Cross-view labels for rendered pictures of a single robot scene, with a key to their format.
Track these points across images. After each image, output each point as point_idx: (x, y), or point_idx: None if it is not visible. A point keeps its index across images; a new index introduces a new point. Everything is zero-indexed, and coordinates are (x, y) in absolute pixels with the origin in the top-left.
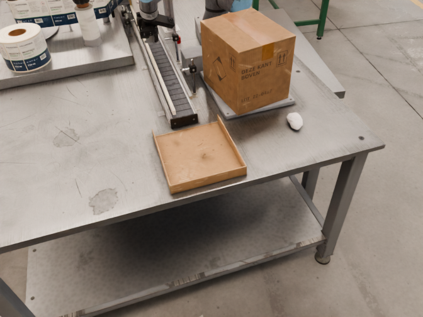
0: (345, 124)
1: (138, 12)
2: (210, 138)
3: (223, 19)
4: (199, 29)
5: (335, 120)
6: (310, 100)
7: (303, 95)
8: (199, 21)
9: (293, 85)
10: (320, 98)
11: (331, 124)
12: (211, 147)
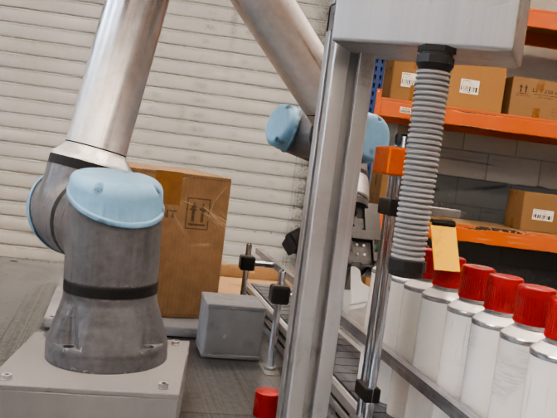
0: (12, 267)
1: (372, 203)
2: (229, 291)
3: (183, 172)
4: (182, 349)
5: (20, 270)
6: (26, 284)
7: (25, 289)
8: (167, 375)
9: (24, 297)
10: (2, 282)
11: (34, 270)
12: (230, 288)
